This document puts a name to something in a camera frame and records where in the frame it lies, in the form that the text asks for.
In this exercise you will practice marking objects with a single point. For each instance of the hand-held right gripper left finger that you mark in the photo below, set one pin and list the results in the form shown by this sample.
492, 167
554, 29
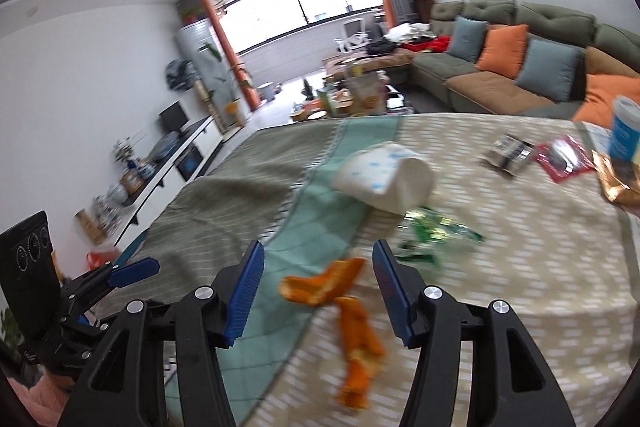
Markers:
245, 297

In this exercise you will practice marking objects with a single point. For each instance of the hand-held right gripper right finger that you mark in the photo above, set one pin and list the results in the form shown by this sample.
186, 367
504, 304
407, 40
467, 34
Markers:
395, 302

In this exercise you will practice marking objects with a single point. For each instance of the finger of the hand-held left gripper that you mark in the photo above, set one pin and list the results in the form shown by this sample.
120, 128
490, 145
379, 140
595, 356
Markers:
132, 271

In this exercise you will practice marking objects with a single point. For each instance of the long orange peel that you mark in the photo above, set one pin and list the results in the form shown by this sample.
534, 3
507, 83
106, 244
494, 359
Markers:
360, 347

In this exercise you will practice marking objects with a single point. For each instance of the curled orange peel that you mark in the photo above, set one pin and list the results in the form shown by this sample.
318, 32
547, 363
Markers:
325, 284

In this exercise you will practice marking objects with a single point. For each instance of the green plastic wrapper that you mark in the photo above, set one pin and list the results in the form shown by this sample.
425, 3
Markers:
435, 234

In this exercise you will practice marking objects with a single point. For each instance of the person's left forearm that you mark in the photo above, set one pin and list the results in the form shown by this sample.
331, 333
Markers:
42, 407

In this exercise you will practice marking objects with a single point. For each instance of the red plastic bag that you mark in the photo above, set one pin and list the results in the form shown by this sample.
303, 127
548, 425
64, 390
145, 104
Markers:
102, 261

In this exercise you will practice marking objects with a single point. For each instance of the vase with flowers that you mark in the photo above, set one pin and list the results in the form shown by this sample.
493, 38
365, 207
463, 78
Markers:
130, 157

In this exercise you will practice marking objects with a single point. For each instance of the patterned green beige blanket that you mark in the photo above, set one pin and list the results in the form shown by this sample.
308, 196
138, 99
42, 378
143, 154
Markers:
525, 257

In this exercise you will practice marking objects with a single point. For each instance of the white TV cabinet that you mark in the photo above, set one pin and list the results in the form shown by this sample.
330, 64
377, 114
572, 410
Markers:
200, 142

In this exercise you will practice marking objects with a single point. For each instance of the black monitor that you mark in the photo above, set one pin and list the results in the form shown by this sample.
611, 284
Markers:
174, 116

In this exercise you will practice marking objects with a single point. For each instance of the silver black snack packet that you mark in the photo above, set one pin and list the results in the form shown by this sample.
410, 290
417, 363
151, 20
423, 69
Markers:
510, 154

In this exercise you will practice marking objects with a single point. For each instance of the hanging blue-grey clothes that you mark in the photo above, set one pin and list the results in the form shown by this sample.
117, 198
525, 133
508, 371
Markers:
180, 74

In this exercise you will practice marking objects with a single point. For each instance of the small white waste bin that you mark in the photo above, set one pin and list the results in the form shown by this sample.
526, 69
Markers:
266, 92

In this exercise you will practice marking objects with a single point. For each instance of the tall leafy potted plant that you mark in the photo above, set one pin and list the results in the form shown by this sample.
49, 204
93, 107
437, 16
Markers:
230, 82

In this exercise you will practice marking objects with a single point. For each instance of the cluttered coffee table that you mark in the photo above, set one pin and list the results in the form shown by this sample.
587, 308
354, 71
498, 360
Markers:
325, 99

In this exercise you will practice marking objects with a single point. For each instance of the red plastic packet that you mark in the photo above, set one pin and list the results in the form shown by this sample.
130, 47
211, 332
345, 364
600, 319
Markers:
565, 159

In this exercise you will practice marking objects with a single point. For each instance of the white standing air conditioner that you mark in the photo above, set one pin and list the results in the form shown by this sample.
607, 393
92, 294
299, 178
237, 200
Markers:
197, 47

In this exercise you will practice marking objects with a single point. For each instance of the flat copper foil packet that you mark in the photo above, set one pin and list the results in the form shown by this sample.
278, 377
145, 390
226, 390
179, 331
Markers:
617, 187

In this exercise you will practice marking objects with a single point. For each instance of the black bag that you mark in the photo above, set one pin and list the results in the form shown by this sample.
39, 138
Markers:
382, 48

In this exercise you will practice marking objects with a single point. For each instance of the red cloth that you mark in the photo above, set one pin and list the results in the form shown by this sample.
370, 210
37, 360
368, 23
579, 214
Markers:
430, 44

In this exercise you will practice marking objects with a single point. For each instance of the white office chair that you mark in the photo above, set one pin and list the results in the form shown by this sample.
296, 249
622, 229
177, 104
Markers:
352, 34

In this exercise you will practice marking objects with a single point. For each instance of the blue-grey throw pillow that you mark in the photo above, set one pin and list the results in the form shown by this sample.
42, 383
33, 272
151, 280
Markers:
466, 39
547, 69

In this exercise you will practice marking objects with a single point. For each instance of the orange throw pillow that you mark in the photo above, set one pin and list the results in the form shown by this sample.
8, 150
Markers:
502, 51
607, 99

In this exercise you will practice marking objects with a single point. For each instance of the blue paper cup white lid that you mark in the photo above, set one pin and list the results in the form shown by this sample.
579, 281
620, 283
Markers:
625, 129

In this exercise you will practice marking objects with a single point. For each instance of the dark wooden cabinet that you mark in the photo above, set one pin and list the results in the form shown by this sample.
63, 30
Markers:
422, 7

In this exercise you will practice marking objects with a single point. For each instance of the wide black-framed window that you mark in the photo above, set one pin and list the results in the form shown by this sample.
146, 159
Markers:
300, 2

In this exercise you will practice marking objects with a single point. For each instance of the green sofa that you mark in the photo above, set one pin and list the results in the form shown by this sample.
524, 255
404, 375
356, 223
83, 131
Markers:
550, 19

